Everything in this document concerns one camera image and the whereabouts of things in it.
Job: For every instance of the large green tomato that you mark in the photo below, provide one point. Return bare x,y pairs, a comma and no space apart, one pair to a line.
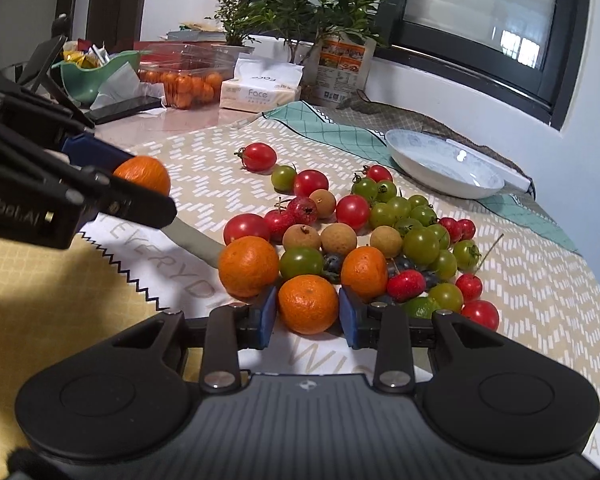
421,246

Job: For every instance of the longan fruit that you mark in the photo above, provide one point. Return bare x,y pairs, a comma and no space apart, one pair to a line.
301,236
339,239
387,240

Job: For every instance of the blueberry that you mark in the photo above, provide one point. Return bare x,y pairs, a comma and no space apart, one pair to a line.
332,264

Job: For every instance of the printed food bag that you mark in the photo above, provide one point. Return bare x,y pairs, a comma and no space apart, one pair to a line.
335,68

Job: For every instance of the red tomato front right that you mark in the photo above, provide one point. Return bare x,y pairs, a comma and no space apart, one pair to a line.
482,312

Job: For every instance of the longan fruit centre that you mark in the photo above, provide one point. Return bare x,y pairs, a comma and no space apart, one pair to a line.
339,239

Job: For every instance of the red tomato centre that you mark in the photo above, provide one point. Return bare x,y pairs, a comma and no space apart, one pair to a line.
354,211

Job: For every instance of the red tomato far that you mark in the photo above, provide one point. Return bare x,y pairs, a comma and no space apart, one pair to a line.
257,157

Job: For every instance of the patterned tablecloth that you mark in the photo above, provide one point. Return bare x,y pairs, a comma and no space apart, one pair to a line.
56,302

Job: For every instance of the green lime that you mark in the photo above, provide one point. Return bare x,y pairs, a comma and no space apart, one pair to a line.
420,307

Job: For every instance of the orange mandarin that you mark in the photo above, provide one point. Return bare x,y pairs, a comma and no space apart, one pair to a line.
308,304
248,266
365,271
147,172

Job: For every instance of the red tomato left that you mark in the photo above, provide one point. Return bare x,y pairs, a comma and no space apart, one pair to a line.
245,225

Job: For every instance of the tissue pack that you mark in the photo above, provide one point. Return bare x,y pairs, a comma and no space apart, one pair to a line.
261,84

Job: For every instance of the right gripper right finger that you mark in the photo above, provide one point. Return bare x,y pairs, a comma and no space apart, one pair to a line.
386,330

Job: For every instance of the black phone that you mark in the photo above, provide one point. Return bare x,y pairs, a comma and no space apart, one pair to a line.
123,109

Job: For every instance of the longan fruit right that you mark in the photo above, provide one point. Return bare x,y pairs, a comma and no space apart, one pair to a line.
387,240

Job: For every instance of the red tomato upper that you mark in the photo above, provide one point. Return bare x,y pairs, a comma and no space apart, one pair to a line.
308,181

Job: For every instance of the red tomato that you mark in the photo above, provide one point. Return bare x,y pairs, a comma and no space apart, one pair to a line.
308,181
354,211
482,312
245,225
257,157

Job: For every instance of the green tomato upper left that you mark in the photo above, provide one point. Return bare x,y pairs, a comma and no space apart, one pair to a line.
282,178

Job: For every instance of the longan fruit left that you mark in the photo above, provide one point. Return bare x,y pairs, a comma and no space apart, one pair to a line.
301,236

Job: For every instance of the black window frame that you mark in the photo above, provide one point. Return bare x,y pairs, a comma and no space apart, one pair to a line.
525,53

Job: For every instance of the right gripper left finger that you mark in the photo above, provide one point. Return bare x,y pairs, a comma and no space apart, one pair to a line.
231,329

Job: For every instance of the potted green plant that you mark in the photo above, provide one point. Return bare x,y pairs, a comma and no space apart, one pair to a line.
314,21

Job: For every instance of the small potted plant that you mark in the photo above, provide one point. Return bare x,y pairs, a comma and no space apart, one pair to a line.
238,19

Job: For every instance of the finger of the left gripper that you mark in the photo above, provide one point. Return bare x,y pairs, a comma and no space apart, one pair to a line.
85,150
91,191

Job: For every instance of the clear box of mandarins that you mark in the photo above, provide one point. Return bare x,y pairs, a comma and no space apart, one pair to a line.
191,75

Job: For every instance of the white floral plate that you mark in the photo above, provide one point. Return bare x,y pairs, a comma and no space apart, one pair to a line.
439,165

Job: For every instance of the green bowl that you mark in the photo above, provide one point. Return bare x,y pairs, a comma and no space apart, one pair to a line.
82,84

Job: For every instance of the green tomato front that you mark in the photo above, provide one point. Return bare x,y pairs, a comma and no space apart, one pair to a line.
300,261

